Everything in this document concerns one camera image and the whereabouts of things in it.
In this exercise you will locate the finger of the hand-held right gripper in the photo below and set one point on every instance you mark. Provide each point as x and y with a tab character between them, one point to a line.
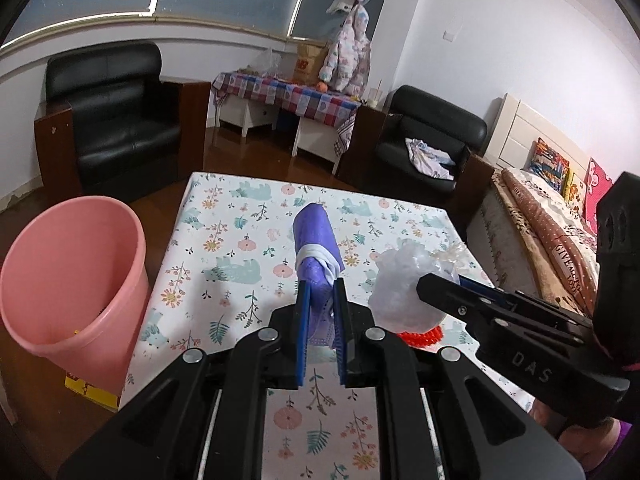
450	295
480	287

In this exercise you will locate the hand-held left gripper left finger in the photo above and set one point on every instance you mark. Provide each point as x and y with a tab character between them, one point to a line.
301	332

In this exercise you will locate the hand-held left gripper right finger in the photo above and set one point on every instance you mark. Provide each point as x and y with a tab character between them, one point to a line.
340	332

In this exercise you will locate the white plastic bag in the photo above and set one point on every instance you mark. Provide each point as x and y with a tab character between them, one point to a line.
400	285

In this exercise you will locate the pink plastic bucket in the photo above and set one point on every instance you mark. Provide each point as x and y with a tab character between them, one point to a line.
75	260

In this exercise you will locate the person's right hand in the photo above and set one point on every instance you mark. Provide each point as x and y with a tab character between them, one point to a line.
585	445

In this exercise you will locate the red foam net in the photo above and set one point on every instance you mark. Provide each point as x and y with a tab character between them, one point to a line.
420	337

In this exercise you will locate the brown dotted rolled blanket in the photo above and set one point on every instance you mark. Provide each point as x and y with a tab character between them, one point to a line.
550	230

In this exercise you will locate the floral tablecloth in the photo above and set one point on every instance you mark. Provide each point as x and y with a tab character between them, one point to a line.
225	240

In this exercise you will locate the orange floral pillow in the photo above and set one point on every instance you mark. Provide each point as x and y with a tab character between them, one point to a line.
575	192

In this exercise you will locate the pale printed cloth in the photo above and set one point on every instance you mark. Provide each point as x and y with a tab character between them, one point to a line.
430	160

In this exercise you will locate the colourful striped pillow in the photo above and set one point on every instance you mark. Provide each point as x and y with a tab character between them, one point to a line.
549	162

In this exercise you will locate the pink cartoon pillow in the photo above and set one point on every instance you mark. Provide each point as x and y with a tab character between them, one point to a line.
597	190

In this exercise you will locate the cream bed headboard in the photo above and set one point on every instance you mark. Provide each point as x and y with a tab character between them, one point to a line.
520	130

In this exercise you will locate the black leather armchair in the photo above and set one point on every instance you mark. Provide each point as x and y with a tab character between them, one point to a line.
430	115
110	110

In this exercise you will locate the white desk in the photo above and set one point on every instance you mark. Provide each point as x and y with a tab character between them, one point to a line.
312	137

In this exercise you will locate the cup with straw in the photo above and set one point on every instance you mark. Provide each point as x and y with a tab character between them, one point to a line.
375	96

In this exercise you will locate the yellow box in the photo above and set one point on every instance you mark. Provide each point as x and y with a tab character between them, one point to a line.
95	392

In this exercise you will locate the checkered tablecloth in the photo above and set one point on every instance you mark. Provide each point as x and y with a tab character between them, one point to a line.
295	95

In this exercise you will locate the white floral puffer jacket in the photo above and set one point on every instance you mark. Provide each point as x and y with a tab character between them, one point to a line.
347	55

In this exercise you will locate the cardboard box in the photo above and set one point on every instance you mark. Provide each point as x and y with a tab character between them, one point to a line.
310	62

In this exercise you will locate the clear plastic bag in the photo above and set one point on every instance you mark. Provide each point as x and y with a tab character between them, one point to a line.
265	62

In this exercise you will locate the white hanging hat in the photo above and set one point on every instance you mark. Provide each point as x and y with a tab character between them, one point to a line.
340	2

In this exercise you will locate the white wall socket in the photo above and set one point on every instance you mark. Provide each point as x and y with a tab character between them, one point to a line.
450	35

